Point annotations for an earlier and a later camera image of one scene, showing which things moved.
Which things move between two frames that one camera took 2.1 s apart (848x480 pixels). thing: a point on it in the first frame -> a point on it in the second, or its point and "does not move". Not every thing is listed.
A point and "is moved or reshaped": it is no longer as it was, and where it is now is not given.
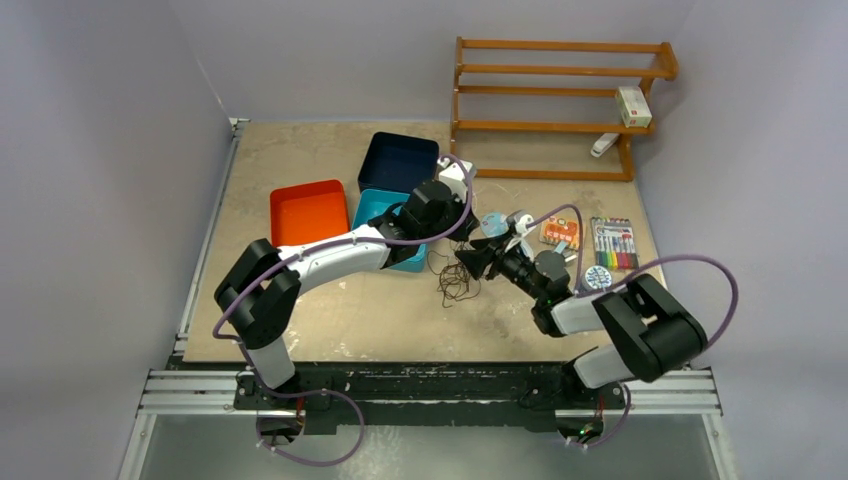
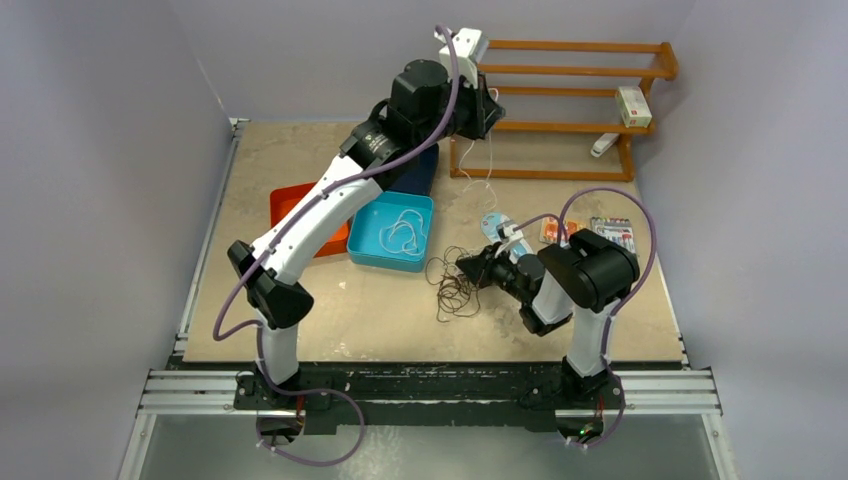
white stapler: [603, 144] does not move
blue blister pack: [494, 224] does not move
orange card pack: [560, 229] does not move
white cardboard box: [633, 107] does not move
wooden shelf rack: [667, 70] does not move
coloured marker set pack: [614, 243] does not move
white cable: [475, 196] -> [486, 181]
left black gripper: [463, 232] -> [485, 111]
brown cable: [456, 282] is moved or reshaped
